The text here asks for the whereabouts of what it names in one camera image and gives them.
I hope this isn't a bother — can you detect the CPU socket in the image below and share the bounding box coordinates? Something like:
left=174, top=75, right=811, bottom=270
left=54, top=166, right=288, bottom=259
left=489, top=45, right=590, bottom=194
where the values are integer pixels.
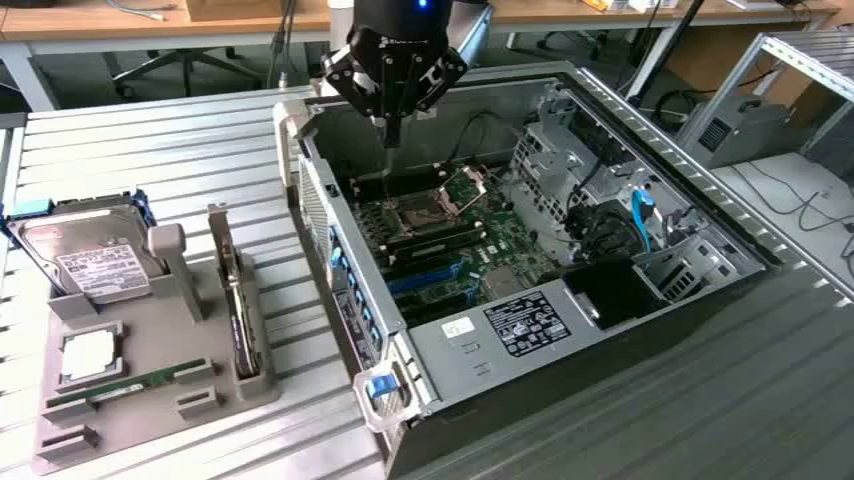
left=392, top=197, right=462, bottom=237

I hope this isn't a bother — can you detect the green motherboard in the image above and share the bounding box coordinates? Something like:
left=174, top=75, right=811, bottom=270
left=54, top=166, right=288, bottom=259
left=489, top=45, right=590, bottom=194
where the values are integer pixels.
left=349, top=162, right=578, bottom=329

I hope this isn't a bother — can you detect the silver hard disk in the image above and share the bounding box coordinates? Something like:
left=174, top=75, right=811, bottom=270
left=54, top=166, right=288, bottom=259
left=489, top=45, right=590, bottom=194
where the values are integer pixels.
left=17, top=207, right=167, bottom=305

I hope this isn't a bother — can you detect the black office chair base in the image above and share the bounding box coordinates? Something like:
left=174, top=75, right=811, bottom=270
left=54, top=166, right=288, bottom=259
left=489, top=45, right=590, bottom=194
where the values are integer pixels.
left=109, top=47, right=265, bottom=99

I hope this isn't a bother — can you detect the silver disk bay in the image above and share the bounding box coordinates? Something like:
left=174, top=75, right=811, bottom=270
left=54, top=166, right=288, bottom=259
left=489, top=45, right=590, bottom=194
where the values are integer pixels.
left=629, top=233, right=739, bottom=307

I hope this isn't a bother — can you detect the aluminium frame rack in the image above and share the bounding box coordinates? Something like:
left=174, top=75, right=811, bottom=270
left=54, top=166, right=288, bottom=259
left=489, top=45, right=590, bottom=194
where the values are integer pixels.
left=672, top=29, right=854, bottom=166

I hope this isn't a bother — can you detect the metal socket cover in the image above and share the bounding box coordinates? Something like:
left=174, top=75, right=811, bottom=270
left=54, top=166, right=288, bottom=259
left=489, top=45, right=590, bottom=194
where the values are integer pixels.
left=436, top=166, right=490, bottom=212

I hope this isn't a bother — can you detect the silver CPU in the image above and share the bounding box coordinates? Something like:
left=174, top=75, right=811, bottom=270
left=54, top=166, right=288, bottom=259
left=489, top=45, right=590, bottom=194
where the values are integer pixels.
left=58, top=330, right=119, bottom=379

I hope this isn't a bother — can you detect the grey computer tower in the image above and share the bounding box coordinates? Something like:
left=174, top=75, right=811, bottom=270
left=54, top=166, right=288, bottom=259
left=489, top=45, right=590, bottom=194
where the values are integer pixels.
left=692, top=94, right=812, bottom=169

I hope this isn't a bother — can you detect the brown cardboard box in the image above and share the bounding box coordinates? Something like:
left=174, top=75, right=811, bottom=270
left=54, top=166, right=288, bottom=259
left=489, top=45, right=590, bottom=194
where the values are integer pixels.
left=182, top=0, right=285, bottom=22

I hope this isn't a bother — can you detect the wooden desk white frame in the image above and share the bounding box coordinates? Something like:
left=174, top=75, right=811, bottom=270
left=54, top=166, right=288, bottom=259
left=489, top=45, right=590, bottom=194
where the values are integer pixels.
left=485, top=0, right=843, bottom=101
left=0, top=0, right=334, bottom=114

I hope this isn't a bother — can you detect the silver perforated drive cage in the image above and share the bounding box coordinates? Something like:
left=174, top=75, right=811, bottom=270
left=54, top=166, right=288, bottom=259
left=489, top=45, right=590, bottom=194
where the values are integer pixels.
left=510, top=122, right=641, bottom=221

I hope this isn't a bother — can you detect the black hanging cable with plug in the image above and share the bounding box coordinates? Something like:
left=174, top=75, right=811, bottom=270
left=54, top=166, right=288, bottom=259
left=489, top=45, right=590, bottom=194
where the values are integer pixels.
left=265, top=0, right=300, bottom=90

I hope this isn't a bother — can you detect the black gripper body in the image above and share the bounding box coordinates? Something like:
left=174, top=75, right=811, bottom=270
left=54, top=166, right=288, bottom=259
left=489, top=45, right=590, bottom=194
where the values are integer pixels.
left=346, top=0, right=456, bottom=120

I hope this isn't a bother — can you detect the grey chipset heatsink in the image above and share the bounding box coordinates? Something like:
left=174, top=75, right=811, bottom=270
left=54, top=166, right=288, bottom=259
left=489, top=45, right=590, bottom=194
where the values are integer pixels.
left=482, top=267, right=528, bottom=297

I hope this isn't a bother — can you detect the black power wire bundle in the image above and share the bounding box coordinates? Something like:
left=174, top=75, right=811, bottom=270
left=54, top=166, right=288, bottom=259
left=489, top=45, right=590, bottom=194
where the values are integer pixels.
left=564, top=199, right=645, bottom=261

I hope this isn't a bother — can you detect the silver hard disk drive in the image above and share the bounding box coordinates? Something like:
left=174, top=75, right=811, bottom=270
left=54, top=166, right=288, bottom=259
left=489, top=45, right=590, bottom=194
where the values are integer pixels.
left=0, top=187, right=159, bottom=296

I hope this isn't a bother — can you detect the graphics card with metal bracket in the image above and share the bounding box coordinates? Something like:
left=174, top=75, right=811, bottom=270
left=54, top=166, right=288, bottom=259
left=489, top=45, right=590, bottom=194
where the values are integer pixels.
left=205, top=202, right=265, bottom=377

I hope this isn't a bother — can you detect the grey parts rack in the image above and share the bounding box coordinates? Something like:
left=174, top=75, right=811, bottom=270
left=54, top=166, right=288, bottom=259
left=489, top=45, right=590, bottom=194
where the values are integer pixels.
left=29, top=222, right=282, bottom=476

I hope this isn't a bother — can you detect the thin socket locking lever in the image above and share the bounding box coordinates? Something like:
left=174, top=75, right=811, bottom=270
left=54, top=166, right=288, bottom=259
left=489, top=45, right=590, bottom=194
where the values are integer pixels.
left=380, top=147, right=396, bottom=206

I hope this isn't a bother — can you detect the black installed RAM stick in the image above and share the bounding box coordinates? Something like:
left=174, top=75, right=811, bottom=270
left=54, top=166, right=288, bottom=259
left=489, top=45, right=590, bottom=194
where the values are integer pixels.
left=384, top=230, right=482, bottom=262

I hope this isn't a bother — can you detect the silver power supply with label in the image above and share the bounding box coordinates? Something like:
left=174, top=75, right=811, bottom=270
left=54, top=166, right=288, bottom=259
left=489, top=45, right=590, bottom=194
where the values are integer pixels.
left=404, top=277, right=605, bottom=407

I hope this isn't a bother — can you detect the open black PC case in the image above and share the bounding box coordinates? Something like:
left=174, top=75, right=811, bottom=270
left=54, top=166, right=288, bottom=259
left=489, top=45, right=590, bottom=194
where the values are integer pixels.
left=272, top=59, right=785, bottom=479

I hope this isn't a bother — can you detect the blue data wire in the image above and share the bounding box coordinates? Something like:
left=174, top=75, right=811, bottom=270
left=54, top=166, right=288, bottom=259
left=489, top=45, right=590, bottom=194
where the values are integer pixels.
left=628, top=185, right=659, bottom=254

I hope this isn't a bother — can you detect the green RAM stick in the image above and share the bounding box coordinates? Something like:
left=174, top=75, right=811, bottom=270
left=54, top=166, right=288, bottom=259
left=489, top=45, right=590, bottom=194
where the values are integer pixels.
left=42, top=358, right=206, bottom=407

